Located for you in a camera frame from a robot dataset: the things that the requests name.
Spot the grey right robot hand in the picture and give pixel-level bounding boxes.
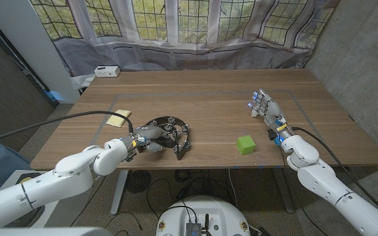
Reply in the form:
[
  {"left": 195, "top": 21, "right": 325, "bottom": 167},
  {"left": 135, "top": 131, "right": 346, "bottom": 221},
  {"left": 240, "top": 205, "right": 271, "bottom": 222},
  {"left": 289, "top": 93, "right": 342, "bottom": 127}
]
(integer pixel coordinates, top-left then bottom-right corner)
[{"left": 247, "top": 88, "right": 288, "bottom": 130}]

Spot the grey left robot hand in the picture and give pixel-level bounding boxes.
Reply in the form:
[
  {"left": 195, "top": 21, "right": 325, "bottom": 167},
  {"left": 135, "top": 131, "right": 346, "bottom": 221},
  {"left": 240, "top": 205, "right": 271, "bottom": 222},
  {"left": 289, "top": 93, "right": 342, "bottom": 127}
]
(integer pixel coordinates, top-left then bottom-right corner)
[{"left": 132, "top": 125, "right": 177, "bottom": 154}]

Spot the black half-moon tambourine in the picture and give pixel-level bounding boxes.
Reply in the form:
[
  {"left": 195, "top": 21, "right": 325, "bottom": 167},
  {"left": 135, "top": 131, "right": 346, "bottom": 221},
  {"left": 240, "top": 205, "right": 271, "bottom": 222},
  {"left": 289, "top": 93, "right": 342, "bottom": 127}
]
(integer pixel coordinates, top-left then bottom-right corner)
[{"left": 144, "top": 115, "right": 192, "bottom": 161}]

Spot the green cube block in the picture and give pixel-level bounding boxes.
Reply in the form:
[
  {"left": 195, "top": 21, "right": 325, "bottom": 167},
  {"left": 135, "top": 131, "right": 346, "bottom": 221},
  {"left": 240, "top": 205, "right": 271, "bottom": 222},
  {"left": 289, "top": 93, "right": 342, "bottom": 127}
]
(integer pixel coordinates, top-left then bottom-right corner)
[{"left": 236, "top": 135, "right": 257, "bottom": 156}]

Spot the pale yellow sponge pad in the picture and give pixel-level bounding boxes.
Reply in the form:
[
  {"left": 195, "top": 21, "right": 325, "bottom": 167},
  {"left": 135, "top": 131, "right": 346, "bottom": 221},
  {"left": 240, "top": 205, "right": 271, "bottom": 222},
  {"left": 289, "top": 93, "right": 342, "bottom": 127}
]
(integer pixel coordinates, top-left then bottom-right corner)
[{"left": 106, "top": 109, "right": 132, "bottom": 128}]

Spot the black round floor fan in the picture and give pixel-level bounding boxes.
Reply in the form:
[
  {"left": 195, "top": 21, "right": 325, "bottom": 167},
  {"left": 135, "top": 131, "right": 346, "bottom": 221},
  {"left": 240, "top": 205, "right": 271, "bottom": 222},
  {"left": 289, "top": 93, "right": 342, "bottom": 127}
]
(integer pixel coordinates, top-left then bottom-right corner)
[{"left": 125, "top": 169, "right": 152, "bottom": 194}]

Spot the white table leg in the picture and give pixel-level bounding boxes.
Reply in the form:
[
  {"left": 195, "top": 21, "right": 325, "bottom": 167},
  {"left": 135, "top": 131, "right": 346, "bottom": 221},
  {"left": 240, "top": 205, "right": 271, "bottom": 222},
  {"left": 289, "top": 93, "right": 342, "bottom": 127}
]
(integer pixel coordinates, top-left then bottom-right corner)
[{"left": 110, "top": 169, "right": 129, "bottom": 216}]

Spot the white power strip box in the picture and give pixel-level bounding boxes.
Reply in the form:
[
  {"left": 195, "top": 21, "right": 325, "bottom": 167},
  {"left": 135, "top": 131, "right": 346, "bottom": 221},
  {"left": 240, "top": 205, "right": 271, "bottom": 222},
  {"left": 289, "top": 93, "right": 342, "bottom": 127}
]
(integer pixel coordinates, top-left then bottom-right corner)
[{"left": 93, "top": 65, "right": 121, "bottom": 78}]

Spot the grey table leg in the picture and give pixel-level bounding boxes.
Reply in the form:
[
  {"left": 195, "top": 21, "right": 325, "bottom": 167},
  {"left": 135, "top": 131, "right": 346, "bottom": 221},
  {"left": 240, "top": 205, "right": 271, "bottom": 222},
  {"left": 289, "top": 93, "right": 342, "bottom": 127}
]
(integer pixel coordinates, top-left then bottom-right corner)
[{"left": 272, "top": 167, "right": 295, "bottom": 214}]

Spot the printed window backdrop cloth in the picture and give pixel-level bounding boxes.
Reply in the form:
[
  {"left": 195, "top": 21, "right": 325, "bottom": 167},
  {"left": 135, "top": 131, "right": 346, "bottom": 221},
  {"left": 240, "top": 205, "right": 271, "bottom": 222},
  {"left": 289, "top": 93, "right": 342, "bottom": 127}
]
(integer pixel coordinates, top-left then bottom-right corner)
[{"left": 30, "top": 0, "right": 341, "bottom": 77}]

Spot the white floor cabinet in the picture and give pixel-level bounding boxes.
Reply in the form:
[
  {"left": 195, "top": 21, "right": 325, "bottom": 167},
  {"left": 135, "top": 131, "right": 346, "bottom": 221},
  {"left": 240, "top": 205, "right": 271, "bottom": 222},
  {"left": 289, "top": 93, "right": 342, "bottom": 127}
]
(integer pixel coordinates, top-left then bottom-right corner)
[{"left": 0, "top": 168, "right": 95, "bottom": 229}]

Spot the white robot torso base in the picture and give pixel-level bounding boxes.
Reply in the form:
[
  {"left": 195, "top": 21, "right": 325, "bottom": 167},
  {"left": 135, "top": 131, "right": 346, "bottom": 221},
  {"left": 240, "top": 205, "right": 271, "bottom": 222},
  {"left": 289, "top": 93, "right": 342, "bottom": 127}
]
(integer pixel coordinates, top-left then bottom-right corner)
[{"left": 156, "top": 195, "right": 251, "bottom": 236}]

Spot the yellow and black pad device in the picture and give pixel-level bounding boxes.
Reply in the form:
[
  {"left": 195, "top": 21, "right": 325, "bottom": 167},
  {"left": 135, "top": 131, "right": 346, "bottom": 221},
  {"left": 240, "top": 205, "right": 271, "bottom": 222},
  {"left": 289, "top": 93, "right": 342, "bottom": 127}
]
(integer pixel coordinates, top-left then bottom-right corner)
[{"left": 14, "top": 172, "right": 42, "bottom": 187}]

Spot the blue-grey cushion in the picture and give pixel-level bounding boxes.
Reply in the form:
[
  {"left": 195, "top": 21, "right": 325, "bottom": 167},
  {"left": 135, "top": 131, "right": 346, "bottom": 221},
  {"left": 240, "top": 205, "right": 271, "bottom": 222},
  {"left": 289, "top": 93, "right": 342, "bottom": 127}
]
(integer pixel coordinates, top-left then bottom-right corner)
[{"left": 0, "top": 137, "right": 32, "bottom": 197}]

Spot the white pillar panel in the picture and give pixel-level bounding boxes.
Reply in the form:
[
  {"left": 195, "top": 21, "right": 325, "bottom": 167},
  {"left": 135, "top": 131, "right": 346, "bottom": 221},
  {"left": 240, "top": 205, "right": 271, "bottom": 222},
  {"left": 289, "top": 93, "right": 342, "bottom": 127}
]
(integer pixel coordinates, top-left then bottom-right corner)
[{"left": 0, "top": 0, "right": 81, "bottom": 104}]

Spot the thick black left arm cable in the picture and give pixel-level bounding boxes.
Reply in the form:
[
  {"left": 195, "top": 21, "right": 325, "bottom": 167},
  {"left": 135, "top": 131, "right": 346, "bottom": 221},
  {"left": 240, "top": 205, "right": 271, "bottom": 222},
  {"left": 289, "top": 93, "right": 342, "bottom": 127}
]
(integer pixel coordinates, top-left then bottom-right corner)
[{"left": 0, "top": 110, "right": 135, "bottom": 146}]

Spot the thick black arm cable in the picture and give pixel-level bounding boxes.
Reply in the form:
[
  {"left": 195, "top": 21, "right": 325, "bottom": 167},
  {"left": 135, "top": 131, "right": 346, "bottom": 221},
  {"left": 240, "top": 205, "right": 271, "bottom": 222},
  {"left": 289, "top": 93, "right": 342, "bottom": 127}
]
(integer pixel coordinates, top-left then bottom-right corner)
[
  {"left": 0, "top": 110, "right": 135, "bottom": 146},
  {"left": 289, "top": 126, "right": 378, "bottom": 226}
]

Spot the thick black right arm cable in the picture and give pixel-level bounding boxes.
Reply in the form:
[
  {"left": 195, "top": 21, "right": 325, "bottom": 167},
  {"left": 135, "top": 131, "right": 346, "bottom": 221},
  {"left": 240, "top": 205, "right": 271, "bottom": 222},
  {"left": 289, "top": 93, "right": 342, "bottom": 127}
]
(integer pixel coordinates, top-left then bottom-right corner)
[{"left": 289, "top": 126, "right": 378, "bottom": 226}]

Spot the white floor cable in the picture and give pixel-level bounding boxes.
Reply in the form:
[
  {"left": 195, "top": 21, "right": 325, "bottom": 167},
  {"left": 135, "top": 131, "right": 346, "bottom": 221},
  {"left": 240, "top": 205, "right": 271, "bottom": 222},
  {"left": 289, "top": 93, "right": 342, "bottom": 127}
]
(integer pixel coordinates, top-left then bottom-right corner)
[{"left": 227, "top": 168, "right": 240, "bottom": 209}]

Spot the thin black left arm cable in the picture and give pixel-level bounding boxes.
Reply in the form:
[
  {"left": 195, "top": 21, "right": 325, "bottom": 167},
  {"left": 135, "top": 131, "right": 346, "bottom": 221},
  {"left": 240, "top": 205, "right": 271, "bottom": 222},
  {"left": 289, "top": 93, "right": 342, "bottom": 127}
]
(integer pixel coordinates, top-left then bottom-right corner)
[{"left": 70, "top": 176, "right": 107, "bottom": 227}]

